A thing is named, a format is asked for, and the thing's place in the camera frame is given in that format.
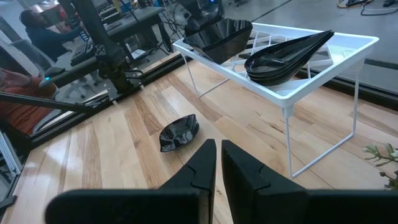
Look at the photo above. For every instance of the black desk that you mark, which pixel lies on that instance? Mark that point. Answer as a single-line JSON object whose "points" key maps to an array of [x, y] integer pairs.
{"points": [[136, 20], [81, 68]]}

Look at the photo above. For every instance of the person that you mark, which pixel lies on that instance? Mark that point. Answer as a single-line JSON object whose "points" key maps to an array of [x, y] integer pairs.
{"points": [[21, 105], [43, 34]]}

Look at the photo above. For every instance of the black computer mouse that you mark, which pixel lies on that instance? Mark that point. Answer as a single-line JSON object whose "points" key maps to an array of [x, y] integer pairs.
{"points": [[53, 73]]}

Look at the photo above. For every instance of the stack of black oval plates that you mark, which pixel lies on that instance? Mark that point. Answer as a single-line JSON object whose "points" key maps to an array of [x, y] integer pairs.
{"points": [[273, 84]]}

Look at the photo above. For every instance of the green potted plant black pot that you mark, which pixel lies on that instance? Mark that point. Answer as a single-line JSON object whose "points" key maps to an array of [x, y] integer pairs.
{"points": [[384, 155]]}

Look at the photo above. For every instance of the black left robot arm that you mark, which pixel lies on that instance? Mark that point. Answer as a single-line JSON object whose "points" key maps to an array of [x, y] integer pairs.
{"points": [[105, 46]]}

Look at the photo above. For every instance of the grey office chair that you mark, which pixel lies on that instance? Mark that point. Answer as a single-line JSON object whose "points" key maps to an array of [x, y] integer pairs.
{"points": [[31, 57]]}

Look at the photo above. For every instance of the black keyboard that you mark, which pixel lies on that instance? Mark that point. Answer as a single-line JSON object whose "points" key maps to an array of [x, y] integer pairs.
{"points": [[82, 51]]}

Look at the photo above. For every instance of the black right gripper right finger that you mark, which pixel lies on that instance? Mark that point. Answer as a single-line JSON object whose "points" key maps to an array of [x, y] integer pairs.
{"points": [[280, 208]]}

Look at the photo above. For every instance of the black floor fan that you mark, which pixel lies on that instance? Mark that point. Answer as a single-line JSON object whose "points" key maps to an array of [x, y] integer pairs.
{"points": [[182, 14]]}

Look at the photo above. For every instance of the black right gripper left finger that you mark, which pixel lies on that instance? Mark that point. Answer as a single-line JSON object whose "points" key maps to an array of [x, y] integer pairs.
{"points": [[140, 208]]}

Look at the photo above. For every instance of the black plastic clip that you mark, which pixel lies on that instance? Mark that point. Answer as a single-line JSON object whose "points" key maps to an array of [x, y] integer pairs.
{"points": [[6, 200]]}

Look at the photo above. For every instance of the silver aluminium bracket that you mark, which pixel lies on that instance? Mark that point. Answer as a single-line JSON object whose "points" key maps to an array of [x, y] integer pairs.
{"points": [[9, 155]]}

